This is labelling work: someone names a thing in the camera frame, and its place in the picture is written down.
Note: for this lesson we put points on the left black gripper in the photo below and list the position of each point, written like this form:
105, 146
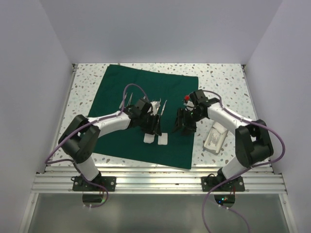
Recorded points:
151, 129

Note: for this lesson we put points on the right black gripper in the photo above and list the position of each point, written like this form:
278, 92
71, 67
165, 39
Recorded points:
189, 128

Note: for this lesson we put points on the white paper packet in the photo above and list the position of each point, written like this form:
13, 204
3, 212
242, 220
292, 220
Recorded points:
214, 141

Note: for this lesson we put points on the white gauze pad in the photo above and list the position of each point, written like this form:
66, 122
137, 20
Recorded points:
221, 129
163, 139
215, 124
148, 138

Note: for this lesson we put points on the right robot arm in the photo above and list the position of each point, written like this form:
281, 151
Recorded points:
252, 139

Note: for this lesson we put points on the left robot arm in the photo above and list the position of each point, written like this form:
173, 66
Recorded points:
80, 137

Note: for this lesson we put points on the green surgical cloth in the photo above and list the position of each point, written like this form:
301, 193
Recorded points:
170, 89

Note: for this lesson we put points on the short steel tweezers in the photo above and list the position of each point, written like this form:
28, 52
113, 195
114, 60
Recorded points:
163, 108

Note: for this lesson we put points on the metal instrument tray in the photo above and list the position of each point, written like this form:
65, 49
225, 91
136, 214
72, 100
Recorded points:
206, 138

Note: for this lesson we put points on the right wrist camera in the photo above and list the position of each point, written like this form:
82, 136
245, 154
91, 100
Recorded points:
188, 103

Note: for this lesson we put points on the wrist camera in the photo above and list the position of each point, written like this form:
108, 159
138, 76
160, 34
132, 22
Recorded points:
188, 103
152, 109

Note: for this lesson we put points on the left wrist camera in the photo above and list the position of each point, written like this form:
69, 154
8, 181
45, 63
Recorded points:
152, 109

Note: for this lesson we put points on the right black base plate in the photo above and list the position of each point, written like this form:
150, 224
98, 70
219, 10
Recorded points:
225, 194

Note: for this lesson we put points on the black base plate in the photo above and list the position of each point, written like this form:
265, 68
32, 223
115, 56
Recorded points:
95, 192
225, 194

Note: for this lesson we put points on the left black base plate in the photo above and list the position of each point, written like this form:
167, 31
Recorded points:
95, 192

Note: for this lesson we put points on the aluminium rail frame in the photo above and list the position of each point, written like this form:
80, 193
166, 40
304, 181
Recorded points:
164, 196

